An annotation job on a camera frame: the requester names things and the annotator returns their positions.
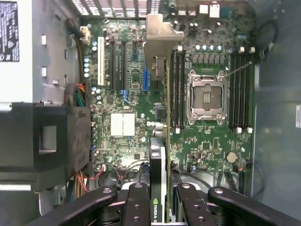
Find socket locking lever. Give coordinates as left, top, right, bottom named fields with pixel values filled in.
left=225, top=61, right=253, bottom=77

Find green motherboard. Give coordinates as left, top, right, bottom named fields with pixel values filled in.
left=82, top=18, right=255, bottom=175

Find black plastic drive cage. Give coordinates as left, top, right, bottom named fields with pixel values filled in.
left=0, top=102, right=92, bottom=191

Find blue expansion slot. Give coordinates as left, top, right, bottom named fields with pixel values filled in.
left=143, top=69, right=150, bottom=93

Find coloured power wire bundle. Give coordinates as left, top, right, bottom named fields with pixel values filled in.
left=63, top=82, right=87, bottom=107

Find black RAM slot bank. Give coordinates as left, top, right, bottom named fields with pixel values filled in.
left=229, top=46, right=255, bottom=135
left=169, top=45, right=186, bottom=135

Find CPU socket with metal frame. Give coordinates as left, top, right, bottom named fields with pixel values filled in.
left=186, top=69, right=228, bottom=124

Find round coin cell battery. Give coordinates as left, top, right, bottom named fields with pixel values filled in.
left=225, top=151, right=238, bottom=163

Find white chipset heat pads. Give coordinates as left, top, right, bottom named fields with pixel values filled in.
left=110, top=113, right=135, bottom=137

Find white expansion slot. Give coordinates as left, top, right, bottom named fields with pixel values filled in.
left=97, top=36, right=105, bottom=86

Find white power connector plug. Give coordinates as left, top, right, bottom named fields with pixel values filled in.
left=79, top=25, right=92, bottom=45

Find black expansion slot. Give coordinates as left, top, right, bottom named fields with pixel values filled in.
left=119, top=40, right=127, bottom=91
left=109, top=40, right=117, bottom=91

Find grey power supply with label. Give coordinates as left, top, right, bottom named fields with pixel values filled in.
left=0, top=0, right=82, bottom=104

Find grey PC case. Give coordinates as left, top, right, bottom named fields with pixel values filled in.
left=0, top=0, right=301, bottom=226

